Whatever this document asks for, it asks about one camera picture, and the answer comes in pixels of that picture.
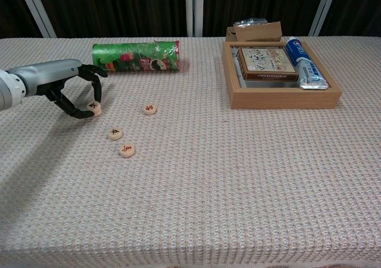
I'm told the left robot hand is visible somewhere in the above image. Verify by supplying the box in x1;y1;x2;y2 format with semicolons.
5;59;108;120

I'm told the green chips can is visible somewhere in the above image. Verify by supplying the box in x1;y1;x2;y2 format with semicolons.
92;40;182;74

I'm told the dark pleated curtain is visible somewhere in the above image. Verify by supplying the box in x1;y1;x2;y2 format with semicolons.
0;0;381;39

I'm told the woven beige tablecloth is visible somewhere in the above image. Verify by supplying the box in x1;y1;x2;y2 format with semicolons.
0;36;381;268

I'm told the clear plastic bag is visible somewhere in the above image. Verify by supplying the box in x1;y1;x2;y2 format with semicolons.
233;17;268;28

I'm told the brown cardboard box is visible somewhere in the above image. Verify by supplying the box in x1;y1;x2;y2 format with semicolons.
225;21;283;42

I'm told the brown printed card box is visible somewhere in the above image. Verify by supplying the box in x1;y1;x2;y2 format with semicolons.
238;46;299;82

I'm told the wooden square tray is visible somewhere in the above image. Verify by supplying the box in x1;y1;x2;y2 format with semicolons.
222;40;343;110

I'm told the blue white toothpaste tube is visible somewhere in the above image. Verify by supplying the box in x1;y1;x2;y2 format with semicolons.
285;37;330;91

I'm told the white metal frame post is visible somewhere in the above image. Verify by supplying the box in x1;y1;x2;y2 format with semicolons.
16;0;57;39
185;0;204;38
308;0;341;37

